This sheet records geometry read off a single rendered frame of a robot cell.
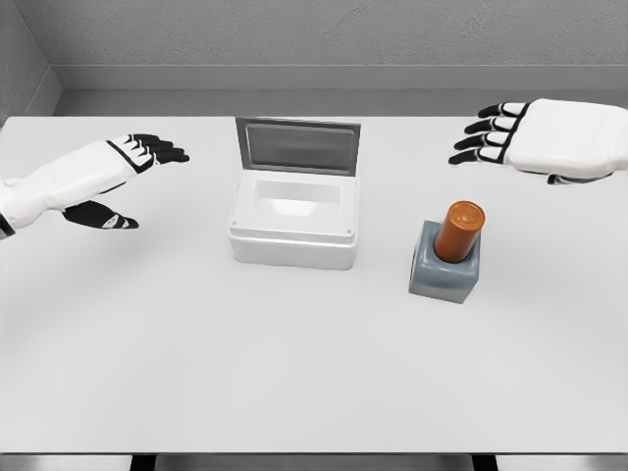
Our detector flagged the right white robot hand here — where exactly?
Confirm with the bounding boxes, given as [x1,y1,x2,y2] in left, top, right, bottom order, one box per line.
[447,98,617,185]

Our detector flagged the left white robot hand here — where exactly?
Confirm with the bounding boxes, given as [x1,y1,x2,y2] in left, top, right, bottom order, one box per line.
[47,132,190,232]

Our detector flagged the orange cylinder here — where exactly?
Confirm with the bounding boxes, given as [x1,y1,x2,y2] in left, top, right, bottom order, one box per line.
[434,199,487,264]

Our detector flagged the grey square holder block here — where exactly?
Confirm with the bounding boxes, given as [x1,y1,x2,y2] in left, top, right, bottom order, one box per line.
[407,219,481,305]

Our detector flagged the grey hinged box lid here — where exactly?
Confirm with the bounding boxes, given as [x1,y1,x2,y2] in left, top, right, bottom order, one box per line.
[235,116,363,180]

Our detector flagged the white open box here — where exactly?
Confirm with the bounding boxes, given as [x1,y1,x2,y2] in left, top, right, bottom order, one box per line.
[227,168,359,273]

